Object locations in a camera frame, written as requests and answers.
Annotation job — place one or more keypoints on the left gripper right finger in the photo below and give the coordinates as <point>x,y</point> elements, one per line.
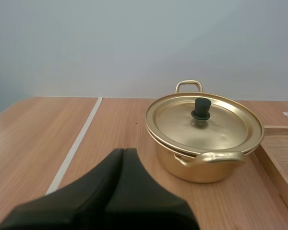
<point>144,201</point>

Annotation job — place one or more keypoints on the shallow wooden tray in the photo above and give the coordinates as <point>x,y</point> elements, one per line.
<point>282,163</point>

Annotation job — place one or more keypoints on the gold lid with black knob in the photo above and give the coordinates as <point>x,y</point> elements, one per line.
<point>201,127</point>

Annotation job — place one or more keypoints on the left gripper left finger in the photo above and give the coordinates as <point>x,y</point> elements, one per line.
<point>86,189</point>

